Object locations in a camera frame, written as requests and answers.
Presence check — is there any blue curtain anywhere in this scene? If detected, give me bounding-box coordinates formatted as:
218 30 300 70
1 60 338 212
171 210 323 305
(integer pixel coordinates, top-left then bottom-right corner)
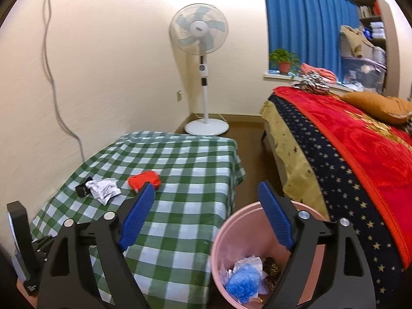
261 0 360 81

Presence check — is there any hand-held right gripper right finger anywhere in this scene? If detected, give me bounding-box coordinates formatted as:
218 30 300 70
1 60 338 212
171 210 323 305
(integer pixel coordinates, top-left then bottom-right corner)
258 180 377 309

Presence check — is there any beige coat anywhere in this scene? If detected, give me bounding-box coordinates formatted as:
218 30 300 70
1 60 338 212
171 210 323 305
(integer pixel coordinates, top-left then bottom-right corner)
340 25 374 59

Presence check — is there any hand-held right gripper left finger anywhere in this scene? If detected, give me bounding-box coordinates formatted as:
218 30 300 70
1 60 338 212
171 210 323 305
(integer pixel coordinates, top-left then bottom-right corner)
38 181 156 309

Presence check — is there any clear plastic storage box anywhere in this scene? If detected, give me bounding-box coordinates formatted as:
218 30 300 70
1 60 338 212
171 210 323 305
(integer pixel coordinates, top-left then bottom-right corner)
339 35 387 94

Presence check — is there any black white striped cloth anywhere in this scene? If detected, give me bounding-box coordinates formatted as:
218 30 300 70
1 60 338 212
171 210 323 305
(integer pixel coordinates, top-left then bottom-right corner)
292 72 330 95

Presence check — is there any white standing fan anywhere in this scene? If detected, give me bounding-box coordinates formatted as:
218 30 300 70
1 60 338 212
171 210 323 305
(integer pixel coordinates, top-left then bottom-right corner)
169 3 230 136

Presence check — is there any brown pillow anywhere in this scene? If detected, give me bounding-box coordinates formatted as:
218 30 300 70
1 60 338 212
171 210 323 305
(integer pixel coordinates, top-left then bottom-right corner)
339 92 412 124

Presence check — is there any grey bed frame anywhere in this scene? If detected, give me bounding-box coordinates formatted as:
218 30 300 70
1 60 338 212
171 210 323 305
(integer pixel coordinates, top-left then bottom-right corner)
262 129 290 197

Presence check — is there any grey wall cable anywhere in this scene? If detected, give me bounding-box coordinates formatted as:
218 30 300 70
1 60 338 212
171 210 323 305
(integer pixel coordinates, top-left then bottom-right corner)
42 0 85 161

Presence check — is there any pink folded cloth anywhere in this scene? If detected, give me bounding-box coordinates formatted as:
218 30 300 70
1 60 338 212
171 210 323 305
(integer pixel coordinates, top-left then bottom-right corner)
300 63 337 83

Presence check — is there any dark patterned wrapper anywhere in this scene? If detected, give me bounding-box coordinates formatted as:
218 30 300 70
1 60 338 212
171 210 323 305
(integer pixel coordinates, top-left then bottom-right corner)
264 257 284 288

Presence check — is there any potted green plant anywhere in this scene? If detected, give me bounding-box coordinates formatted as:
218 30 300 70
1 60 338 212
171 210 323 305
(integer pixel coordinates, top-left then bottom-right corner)
269 48 300 74

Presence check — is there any crumpled silver wrapper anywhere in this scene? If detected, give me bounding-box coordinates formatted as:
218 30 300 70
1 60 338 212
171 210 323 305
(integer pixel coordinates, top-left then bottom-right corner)
85 178 122 205

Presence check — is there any wooden bookshelf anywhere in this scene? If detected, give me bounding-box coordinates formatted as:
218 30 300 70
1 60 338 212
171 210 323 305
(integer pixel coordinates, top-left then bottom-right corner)
356 0 387 49

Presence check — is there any red snack packet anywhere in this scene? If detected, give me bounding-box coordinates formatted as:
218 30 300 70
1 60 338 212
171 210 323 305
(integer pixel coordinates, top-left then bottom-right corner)
128 171 161 191

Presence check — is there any small black packet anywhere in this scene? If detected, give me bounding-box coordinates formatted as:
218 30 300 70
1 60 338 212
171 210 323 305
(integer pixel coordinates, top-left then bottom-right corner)
75 177 94 198

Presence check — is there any red blanket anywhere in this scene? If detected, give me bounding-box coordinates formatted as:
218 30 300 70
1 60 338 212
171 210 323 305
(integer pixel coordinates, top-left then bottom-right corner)
273 86 412 264

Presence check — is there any bed with starry blanket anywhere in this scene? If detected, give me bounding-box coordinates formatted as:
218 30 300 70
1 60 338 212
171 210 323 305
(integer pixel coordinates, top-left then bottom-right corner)
260 94 406 309

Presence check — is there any green checked tablecloth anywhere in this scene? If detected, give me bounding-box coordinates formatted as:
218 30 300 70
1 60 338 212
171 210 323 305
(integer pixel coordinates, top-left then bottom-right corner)
30 130 247 309

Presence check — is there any pink plastic bin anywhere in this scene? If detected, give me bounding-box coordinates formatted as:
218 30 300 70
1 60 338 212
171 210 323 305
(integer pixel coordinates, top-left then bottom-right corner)
211 201 327 308

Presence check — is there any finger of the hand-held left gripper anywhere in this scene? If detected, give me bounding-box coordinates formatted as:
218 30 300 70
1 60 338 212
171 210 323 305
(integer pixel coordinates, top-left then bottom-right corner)
6 200 38 279

